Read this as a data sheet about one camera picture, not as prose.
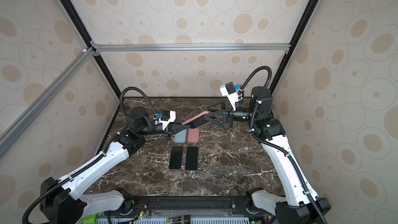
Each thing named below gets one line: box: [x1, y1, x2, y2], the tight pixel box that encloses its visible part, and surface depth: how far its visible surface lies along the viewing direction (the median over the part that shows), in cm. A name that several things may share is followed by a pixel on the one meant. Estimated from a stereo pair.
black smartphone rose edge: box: [181, 110, 210, 129], surface depth 57 cm
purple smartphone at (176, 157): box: [168, 146, 184, 170], surface depth 92 cm
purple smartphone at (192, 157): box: [185, 146, 198, 171], surface depth 91 cm
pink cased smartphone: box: [187, 126, 200, 143], surface depth 99 cm
